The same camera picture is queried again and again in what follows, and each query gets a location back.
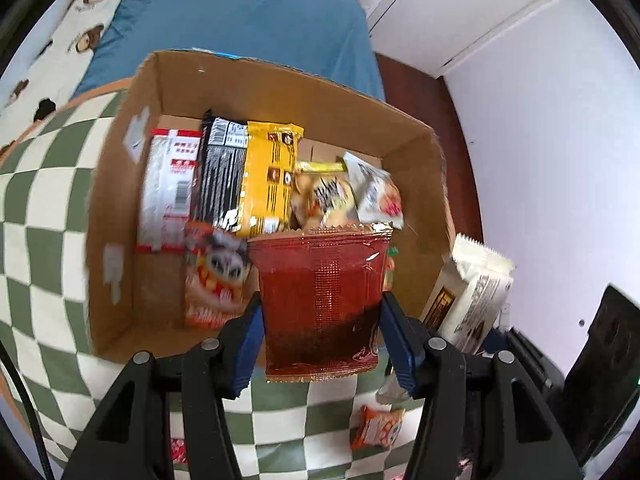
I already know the green snack packet with balls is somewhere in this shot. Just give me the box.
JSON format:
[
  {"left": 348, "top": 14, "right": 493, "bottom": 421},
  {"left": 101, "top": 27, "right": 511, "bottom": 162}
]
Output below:
[{"left": 384, "top": 244, "right": 402, "bottom": 294}]

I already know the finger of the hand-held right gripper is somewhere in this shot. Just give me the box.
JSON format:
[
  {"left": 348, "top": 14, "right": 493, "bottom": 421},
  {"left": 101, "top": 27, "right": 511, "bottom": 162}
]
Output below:
[
  {"left": 502, "top": 329, "right": 567, "bottom": 397},
  {"left": 482, "top": 327, "right": 507, "bottom": 357}
]

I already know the yellow chips packet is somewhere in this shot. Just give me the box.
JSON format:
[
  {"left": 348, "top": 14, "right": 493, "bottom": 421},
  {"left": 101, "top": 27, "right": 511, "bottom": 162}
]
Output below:
[{"left": 289, "top": 159, "right": 359, "bottom": 234}]

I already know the small orange panda snack packet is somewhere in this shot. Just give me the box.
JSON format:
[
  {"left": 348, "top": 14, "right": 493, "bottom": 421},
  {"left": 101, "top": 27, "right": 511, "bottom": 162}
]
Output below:
[{"left": 349, "top": 404, "right": 405, "bottom": 452}]

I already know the white packet with dark sticks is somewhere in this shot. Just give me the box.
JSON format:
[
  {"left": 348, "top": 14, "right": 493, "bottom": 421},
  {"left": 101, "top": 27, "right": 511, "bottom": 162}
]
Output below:
[{"left": 418, "top": 233, "right": 516, "bottom": 354}]

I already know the dark red snack packet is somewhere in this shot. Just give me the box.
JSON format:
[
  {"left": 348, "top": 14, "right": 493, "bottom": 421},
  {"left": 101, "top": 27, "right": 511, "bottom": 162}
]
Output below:
[{"left": 247, "top": 222, "right": 394, "bottom": 384}]

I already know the red and white long packet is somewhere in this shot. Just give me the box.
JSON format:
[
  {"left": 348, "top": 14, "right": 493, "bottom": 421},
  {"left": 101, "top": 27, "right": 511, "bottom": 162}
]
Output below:
[{"left": 135, "top": 128, "right": 204, "bottom": 257}]

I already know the black cable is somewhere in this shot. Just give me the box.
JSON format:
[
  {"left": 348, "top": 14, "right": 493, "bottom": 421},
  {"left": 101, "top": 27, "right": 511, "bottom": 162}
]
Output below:
[{"left": 0, "top": 344, "right": 57, "bottom": 480}]

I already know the blue bedsheet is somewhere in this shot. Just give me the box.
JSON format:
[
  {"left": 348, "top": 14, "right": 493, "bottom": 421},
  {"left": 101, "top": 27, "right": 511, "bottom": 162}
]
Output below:
[{"left": 71, "top": 0, "right": 387, "bottom": 104}]

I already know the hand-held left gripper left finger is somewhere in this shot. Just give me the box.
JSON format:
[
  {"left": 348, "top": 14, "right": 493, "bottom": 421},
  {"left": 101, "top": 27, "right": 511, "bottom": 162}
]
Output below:
[{"left": 62, "top": 292, "right": 264, "bottom": 480}]

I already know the bear print long pillow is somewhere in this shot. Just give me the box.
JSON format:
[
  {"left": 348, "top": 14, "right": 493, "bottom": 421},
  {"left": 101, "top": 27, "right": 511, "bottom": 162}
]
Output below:
[{"left": 0, "top": 0, "right": 124, "bottom": 159}]

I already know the large orange panda snack packet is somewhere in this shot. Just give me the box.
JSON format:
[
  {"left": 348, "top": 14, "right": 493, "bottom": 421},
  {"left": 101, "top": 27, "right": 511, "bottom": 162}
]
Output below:
[{"left": 183, "top": 222, "right": 254, "bottom": 330}]

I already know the white cookie snack packet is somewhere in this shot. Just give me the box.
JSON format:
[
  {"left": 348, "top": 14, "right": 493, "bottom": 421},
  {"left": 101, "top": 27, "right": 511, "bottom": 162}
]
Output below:
[{"left": 342, "top": 152, "right": 405, "bottom": 231}]

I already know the white door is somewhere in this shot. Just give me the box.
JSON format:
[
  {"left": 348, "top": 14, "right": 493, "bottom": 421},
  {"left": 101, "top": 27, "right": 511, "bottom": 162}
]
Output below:
[{"left": 366, "top": 0, "right": 577, "bottom": 79}]

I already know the black and yellow large packet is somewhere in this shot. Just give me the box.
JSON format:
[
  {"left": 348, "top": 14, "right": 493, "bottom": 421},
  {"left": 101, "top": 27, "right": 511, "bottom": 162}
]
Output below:
[{"left": 192, "top": 108, "right": 305, "bottom": 239}]

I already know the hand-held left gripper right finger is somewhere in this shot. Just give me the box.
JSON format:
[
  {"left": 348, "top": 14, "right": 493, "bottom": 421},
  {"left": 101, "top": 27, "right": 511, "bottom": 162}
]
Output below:
[{"left": 381, "top": 291, "right": 583, "bottom": 480}]

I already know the green and white checkered mat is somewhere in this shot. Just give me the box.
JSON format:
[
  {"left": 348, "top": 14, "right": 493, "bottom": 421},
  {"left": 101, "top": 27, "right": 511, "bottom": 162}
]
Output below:
[{"left": 0, "top": 77, "right": 427, "bottom": 480}]

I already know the cardboard box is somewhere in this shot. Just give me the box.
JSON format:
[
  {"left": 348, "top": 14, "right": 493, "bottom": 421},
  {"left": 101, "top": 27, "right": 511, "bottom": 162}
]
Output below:
[{"left": 84, "top": 49, "right": 457, "bottom": 365}]

